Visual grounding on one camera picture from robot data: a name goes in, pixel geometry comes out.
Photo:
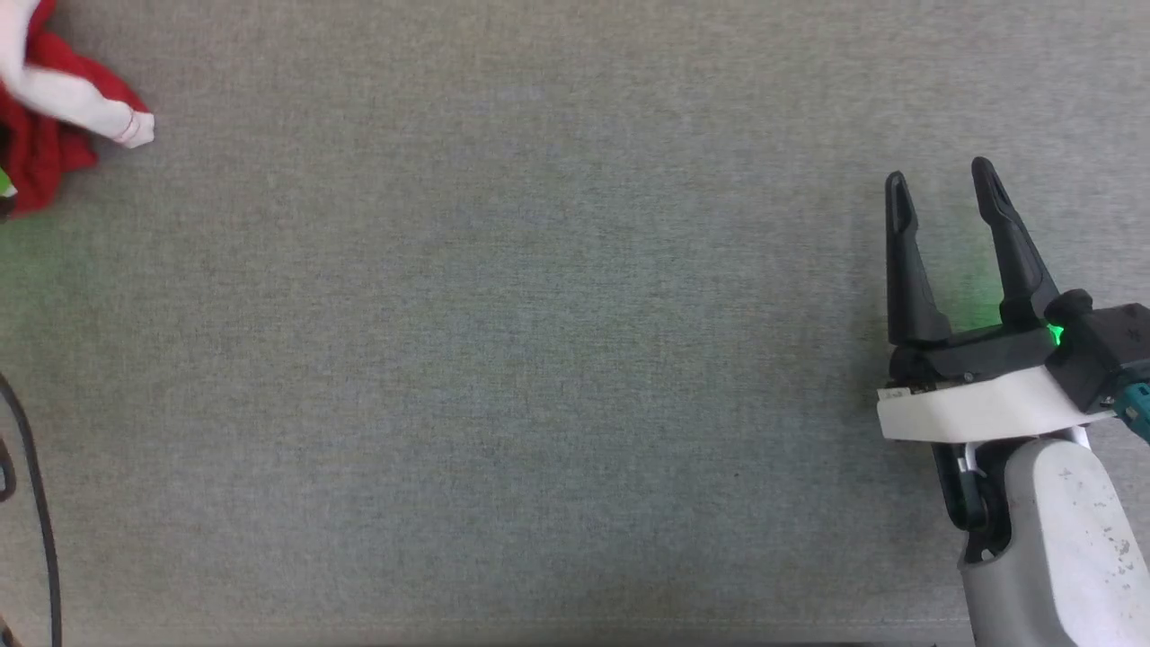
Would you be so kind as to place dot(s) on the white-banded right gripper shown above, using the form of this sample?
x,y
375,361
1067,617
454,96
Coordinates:
x,y
979,404

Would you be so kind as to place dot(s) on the red and white garment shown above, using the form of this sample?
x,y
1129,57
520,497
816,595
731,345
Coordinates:
x,y
40,148

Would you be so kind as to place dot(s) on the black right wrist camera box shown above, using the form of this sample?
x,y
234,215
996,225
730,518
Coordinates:
x,y
1101,346

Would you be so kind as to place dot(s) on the teal right camera connector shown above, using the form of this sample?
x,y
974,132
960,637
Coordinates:
x,y
1136,406

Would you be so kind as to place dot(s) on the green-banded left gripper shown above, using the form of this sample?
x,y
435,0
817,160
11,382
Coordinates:
x,y
4,184

